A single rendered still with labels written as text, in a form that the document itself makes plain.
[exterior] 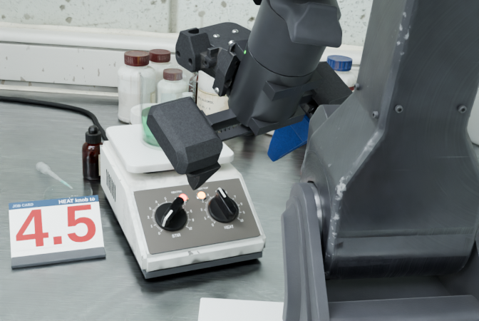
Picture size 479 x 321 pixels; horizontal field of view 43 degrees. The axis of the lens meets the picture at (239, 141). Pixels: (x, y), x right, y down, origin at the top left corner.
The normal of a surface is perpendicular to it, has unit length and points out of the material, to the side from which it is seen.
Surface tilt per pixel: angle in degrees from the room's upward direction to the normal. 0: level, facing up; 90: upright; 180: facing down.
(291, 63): 118
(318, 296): 46
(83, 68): 90
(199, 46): 70
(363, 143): 61
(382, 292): 2
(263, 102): 113
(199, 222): 30
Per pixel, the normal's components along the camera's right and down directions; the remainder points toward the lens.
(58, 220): 0.25, -0.47
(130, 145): 0.07, -0.93
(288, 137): -0.77, 0.18
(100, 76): -0.01, 0.37
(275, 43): -0.53, 0.54
